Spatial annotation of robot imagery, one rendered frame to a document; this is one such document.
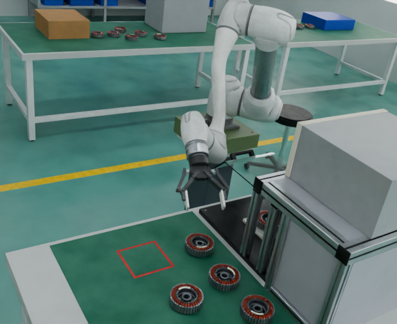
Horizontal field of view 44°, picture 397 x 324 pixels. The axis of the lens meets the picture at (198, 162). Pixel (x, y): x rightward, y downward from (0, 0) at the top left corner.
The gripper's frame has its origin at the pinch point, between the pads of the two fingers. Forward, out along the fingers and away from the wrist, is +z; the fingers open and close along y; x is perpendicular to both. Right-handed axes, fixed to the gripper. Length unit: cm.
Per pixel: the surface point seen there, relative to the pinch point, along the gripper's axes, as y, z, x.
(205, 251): -0.8, 13.0, -11.8
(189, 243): 4.3, 9.1, -13.2
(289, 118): -111, -127, -116
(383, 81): -332, -288, -247
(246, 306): -7.6, 37.7, 2.7
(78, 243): 44.6, 4.1, -20.4
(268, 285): -19.3, 29.7, -2.9
